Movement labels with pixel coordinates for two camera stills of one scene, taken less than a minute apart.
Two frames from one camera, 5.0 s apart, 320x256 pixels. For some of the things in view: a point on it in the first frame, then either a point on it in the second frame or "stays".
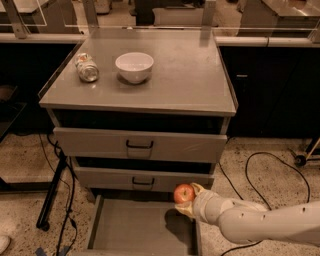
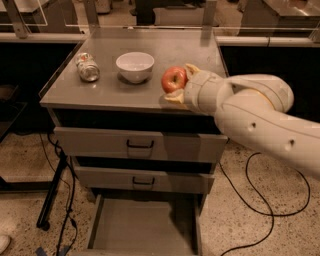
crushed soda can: [87, 68] stays
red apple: [183, 193] -> [174, 78]
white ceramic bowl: [134, 67] stays
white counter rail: [81, 38] stays
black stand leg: [42, 221] stays
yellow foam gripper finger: [197, 188] -> [192, 68]
